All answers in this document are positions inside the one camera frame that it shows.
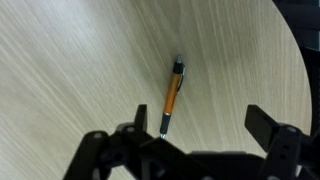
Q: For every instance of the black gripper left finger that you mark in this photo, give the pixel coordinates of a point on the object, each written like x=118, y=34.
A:
x=95, y=153

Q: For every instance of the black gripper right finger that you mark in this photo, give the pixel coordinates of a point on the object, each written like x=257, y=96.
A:
x=283, y=146

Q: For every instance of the orange black click pen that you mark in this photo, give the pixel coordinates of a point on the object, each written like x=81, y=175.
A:
x=171, y=93

